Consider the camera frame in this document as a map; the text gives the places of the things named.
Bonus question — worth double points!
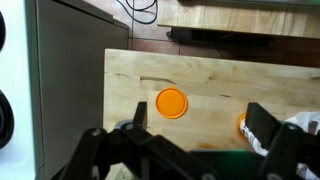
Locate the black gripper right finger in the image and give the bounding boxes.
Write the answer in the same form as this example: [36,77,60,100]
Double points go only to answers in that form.
[245,102,320,180]

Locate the black stove burner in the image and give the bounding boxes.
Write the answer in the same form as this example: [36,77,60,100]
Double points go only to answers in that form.
[0,10,7,52]
[0,89,15,150]

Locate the black floor cable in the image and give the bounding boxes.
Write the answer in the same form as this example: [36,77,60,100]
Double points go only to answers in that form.
[116,0,159,25]

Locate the orange round plastic lid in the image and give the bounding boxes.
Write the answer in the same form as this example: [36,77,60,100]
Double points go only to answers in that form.
[155,86,189,120]

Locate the white kitchen stove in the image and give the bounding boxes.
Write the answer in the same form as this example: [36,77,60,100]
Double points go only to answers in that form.
[0,0,130,180]

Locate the light wooden platform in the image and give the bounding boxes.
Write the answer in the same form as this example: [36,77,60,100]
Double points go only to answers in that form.
[156,0,320,40]

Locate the white bottle with orange cap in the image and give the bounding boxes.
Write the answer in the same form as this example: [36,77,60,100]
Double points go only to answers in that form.
[236,112,270,157]

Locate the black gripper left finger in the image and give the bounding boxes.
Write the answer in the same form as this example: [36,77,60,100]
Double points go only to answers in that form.
[59,101,218,180]

